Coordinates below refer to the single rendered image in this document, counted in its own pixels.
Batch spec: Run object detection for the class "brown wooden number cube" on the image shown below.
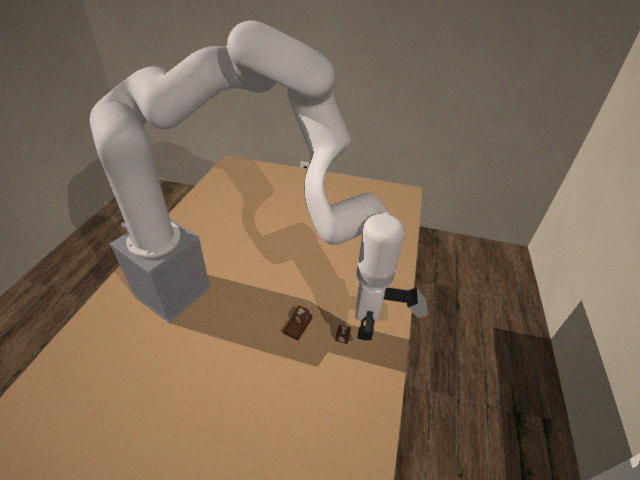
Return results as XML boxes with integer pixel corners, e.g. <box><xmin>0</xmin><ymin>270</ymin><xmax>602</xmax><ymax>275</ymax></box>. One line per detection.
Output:
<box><xmin>335</xmin><ymin>325</ymin><xmax>351</xmax><ymax>344</ymax></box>
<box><xmin>293</xmin><ymin>306</ymin><xmax>309</xmax><ymax>325</ymax></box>

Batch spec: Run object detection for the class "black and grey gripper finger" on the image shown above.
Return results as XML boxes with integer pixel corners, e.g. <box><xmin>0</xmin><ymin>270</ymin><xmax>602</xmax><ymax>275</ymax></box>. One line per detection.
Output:
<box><xmin>357</xmin><ymin>311</ymin><xmax>375</xmax><ymax>341</ymax></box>

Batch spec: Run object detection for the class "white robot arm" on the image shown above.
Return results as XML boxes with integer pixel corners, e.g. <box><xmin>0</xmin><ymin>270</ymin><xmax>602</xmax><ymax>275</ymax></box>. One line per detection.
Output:
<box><xmin>90</xmin><ymin>21</ymin><xmax>405</xmax><ymax>288</ymax></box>

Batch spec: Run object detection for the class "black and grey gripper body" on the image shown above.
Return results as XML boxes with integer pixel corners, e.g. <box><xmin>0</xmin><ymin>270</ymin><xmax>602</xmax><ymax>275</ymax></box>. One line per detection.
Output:
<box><xmin>355</xmin><ymin>276</ymin><xmax>392</xmax><ymax>322</ymax></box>

